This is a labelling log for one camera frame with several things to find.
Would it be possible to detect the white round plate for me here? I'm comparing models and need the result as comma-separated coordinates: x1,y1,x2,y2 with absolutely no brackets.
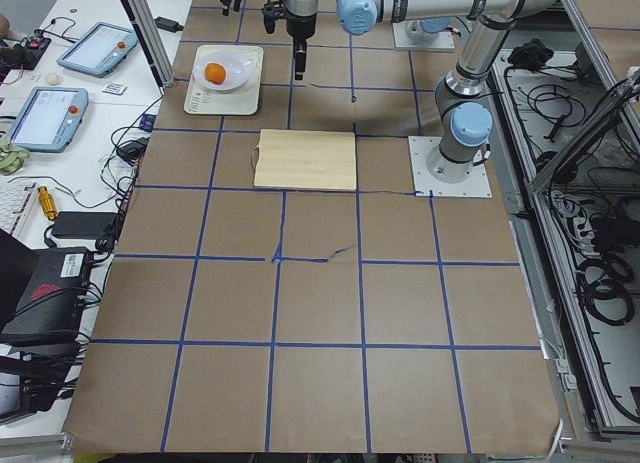
193,50,254,92

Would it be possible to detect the orange fruit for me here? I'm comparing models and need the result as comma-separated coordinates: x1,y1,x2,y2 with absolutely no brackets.
203,62,227,85

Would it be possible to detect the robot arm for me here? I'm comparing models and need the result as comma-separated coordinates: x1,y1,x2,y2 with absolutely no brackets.
336,0,523,183
262,0,557,97

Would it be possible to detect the white tray with bear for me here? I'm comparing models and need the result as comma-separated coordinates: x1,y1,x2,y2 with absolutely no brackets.
184,45,264,116

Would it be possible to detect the black power adapter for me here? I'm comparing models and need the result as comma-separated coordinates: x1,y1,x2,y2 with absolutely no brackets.
154,16,184,33

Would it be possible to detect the wooden cutting board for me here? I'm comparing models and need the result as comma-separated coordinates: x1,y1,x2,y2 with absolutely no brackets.
254,129,357,191

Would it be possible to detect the upper teach pendant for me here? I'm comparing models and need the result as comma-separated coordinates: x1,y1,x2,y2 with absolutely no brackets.
57,22,138,77

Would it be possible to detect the teach pendant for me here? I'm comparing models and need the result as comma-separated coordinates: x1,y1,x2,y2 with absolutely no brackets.
9,86,89,153
57,22,138,77

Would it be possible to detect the small white card box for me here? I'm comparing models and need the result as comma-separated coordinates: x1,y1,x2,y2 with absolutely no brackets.
103,83,127,95

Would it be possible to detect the lower teach pendant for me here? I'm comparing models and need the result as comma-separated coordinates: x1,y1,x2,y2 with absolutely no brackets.
9,86,89,153

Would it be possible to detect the black flat power brick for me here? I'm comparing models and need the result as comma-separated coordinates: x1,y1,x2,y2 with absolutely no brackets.
51,211,116,239

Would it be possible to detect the brass cylinder tool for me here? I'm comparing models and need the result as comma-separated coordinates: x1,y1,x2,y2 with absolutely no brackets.
38,186,58,221

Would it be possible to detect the black electronics box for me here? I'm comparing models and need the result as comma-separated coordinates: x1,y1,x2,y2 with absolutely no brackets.
1,247,92,347

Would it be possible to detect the aluminium frame post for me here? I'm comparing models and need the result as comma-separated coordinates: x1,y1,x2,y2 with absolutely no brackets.
120,0,175,89

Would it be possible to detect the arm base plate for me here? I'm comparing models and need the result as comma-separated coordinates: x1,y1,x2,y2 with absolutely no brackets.
408,136,492,198
393,18,455,53

